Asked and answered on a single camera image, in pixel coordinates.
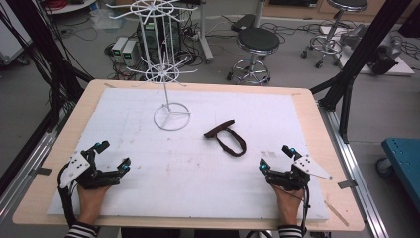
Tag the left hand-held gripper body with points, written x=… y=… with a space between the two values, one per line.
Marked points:
x=77 y=165

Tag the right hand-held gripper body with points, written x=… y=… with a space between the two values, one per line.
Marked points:
x=290 y=178

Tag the person's right hand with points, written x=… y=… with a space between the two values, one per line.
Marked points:
x=289 y=205

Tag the person's left hand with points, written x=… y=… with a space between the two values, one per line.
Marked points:
x=90 y=203

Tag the grey tape piece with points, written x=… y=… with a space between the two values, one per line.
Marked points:
x=346 y=184
x=43 y=171

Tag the white foam board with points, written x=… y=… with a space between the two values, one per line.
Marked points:
x=165 y=188

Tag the wooden stick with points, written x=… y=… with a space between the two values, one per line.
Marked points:
x=336 y=213

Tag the grey bench power supply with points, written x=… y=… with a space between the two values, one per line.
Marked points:
x=130 y=53
x=118 y=49

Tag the blue cart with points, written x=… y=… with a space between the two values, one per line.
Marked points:
x=403 y=158

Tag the black round stool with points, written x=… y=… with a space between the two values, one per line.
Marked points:
x=258 y=40

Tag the black computer tower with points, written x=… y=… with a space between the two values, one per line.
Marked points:
x=155 y=36

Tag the grey black machine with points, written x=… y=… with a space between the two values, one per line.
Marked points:
x=383 y=54

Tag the black foot pedal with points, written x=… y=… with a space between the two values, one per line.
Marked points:
x=243 y=22

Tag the white table leg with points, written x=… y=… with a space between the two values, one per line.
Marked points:
x=205 y=36

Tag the grey round stool with castors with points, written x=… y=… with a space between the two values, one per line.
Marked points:
x=346 y=4

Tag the aluminium rail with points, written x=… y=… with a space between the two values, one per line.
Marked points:
x=356 y=172
x=23 y=172

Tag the black metal frame post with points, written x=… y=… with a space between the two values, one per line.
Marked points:
x=43 y=39
x=366 y=43

